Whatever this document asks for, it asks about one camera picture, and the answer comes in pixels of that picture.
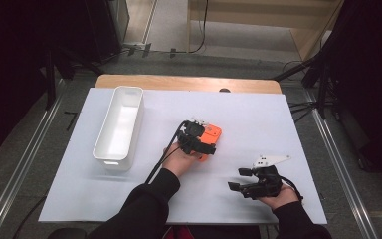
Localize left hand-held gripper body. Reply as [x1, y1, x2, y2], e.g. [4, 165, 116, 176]
[177, 118, 211, 155]

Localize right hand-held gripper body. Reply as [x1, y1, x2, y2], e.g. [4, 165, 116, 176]
[240, 154, 292, 200]

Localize orange phone case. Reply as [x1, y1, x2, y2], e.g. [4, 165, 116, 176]
[197, 122, 223, 162]

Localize white plastic bin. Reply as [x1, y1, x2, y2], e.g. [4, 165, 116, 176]
[92, 85, 145, 172]

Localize person's right hand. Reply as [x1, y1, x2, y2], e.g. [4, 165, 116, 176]
[257, 183, 303, 211]

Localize person's left hand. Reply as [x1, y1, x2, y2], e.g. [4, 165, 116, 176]
[162, 142, 203, 178]

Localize white board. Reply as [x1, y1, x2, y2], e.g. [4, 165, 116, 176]
[38, 87, 328, 226]

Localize wooden table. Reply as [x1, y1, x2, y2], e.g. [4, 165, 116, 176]
[95, 74, 283, 95]

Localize person's red garment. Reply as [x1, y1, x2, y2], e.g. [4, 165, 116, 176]
[163, 225, 195, 239]

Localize white power strip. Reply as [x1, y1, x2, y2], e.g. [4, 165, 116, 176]
[122, 41, 147, 51]

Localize black tripod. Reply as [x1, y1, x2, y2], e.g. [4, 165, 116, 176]
[273, 49, 342, 124]

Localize black cabinet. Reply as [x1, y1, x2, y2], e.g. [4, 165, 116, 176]
[85, 0, 130, 65]

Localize light wood cabinet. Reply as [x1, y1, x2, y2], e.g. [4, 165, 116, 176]
[187, 0, 346, 63]

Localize black curtain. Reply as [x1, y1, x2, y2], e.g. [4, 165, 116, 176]
[324, 0, 382, 191]
[0, 0, 93, 163]

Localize black metal stand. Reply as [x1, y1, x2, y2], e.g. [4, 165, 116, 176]
[44, 49, 105, 112]

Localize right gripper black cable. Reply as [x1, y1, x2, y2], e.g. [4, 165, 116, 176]
[279, 174, 304, 204]

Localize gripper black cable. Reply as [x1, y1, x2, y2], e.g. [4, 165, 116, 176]
[279, 174, 304, 204]
[144, 119, 188, 185]

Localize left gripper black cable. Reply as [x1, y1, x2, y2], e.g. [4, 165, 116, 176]
[144, 119, 188, 185]

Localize metal floor rail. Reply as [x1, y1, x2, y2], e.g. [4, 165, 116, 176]
[302, 89, 379, 239]
[0, 78, 68, 239]

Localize black hanging cable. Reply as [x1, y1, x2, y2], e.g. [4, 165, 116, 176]
[112, 0, 210, 56]

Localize black floor cable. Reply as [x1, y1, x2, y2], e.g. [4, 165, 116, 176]
[12, 195, 48, 239]

